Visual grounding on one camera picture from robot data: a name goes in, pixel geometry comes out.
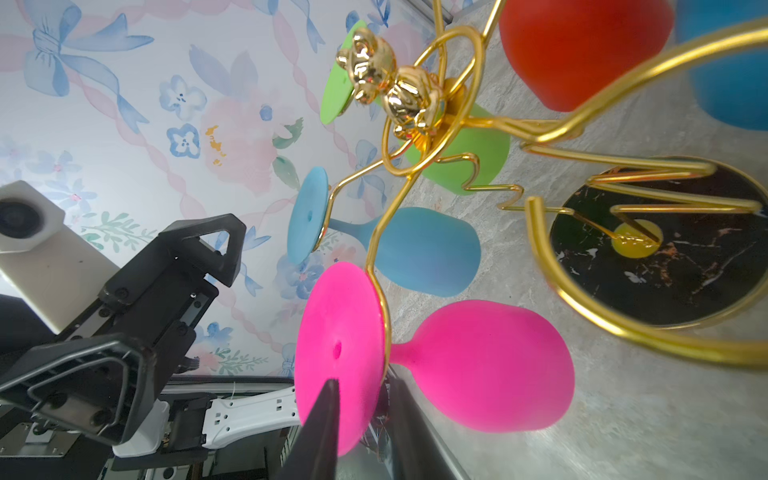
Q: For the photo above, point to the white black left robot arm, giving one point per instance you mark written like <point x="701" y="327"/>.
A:
<point x="180" y="426"/>

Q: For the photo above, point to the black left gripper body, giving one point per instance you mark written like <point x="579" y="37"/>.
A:
<point x="159" y="307"/>

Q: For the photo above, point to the blue back wine glass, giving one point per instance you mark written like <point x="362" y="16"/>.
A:
<point x="732" y="89"/>

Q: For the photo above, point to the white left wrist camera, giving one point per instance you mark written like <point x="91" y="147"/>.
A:
<point x="57" y="272"/>

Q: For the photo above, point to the magenta wine glass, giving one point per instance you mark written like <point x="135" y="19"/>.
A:
<point x="488" y="366"/>

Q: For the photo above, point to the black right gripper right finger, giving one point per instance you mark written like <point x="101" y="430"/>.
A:
<point x="418" y="452"/>

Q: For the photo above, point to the red wine glass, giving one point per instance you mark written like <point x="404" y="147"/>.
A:
<point x="566" y="51"/>

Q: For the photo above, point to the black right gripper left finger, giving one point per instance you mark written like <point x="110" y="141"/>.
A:
<point x="315" y="452"/>

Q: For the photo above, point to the light blue front wine glass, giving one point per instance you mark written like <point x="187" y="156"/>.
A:
<point x="421" y="249"/>

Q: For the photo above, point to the gold wire glass rack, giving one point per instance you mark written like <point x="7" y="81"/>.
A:
<point x="636" y="177"/>

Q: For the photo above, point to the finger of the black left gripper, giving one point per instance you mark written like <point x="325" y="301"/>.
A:
<point x="102" y="387"/>
<point x="186" y="238"/>

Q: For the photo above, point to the lime green back wine glass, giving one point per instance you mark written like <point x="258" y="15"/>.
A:
<point x="427" y="105"/>

